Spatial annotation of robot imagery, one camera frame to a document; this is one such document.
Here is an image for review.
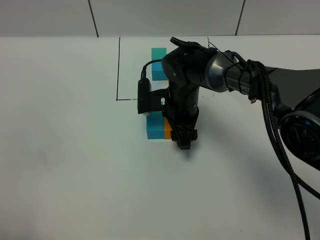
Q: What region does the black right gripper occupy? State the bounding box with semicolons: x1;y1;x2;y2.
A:
162;80;200;150

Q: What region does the orange cube block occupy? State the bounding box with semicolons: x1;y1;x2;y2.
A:
164;117;172;140

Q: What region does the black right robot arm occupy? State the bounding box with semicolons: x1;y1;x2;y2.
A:
161;37;320;169

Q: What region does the template blue cube block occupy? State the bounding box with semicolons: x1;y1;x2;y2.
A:
151;61;167;81

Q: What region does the template green cube block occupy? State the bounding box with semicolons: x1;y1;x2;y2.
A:
151;47;167;61

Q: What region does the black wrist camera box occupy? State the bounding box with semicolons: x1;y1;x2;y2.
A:
137;77;151;115

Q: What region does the black braided cable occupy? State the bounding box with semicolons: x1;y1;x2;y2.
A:
247;59;320;240

